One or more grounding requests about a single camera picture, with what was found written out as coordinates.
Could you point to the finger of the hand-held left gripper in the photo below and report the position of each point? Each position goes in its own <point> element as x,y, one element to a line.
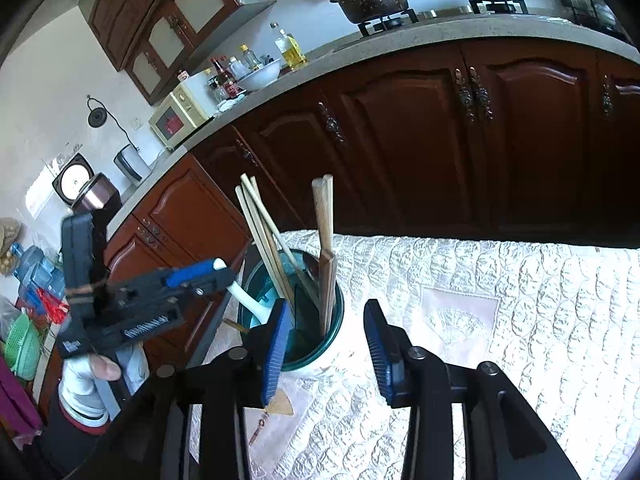
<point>192,272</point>
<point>215,281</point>

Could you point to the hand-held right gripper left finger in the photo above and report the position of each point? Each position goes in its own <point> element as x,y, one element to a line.
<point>276,355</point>

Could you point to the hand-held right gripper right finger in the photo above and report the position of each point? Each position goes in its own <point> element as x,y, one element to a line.
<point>381,355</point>

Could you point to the white ceramic spoon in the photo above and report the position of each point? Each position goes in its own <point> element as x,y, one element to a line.
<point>245,300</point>

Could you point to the pale wooden stick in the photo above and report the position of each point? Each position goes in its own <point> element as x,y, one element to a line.
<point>232,324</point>

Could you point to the white floral cup teal rim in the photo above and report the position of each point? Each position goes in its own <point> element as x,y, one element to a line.
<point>325,355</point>

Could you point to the brown wooden spoon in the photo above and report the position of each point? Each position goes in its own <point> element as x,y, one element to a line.
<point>330,290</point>

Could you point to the person's left forearm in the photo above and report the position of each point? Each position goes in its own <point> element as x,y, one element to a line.
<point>80,390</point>

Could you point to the person's left hand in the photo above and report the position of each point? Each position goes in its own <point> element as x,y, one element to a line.
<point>107,370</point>

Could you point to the blue water jug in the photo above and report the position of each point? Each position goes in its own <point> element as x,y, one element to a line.
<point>35,270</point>

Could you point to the red mesh bag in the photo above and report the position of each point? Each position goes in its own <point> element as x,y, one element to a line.
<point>52,307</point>

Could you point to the rice cooker with open lid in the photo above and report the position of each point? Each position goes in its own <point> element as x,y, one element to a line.
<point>85,187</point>

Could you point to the green plastic colander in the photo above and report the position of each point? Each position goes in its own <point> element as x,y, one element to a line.
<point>22,345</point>

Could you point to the pale blue cloth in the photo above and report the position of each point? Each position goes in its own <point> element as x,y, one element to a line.
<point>132,370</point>

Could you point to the small silver appliance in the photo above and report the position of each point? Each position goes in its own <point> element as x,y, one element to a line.
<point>132,162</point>

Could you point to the white quilted tablecloth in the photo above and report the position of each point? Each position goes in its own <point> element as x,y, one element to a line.
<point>500,385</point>

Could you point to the purple cloth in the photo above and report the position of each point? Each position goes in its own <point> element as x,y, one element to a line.
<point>15,405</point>

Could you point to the black round hanging device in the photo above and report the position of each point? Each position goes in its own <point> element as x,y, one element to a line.
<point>96,117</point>

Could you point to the cream microwave oven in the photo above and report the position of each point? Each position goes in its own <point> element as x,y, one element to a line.
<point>180,115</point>

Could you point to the white rag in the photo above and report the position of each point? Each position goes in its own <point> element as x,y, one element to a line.
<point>228,104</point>

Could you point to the small glass jar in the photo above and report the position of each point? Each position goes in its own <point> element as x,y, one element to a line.
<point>219,94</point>

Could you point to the red label sauce bottle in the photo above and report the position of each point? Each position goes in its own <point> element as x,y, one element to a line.
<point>232,89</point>

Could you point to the small red white box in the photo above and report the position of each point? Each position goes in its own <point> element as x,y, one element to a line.
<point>185,76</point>

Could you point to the dark sauce bottle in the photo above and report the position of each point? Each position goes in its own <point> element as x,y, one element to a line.
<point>218,72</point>

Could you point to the white bowl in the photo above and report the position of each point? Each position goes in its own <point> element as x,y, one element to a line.
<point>260,76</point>

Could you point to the white cap bottle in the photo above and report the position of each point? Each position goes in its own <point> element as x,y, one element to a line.
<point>236,66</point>

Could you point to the dark brown lower kitchen cabinets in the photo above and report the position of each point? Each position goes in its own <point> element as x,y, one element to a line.
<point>400,135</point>

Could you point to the clear glass bottle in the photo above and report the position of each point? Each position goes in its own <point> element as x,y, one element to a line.
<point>248,57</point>

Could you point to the cooking oil bottle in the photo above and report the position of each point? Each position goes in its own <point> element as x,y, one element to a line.
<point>290,47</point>

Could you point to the gas stove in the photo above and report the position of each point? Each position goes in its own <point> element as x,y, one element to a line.
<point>390,24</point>

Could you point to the grey kitchen countertop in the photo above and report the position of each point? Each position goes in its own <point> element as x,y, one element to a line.
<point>450,27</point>

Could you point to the brown wall cabinet glass doors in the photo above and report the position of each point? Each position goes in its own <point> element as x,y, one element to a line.
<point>130,0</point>

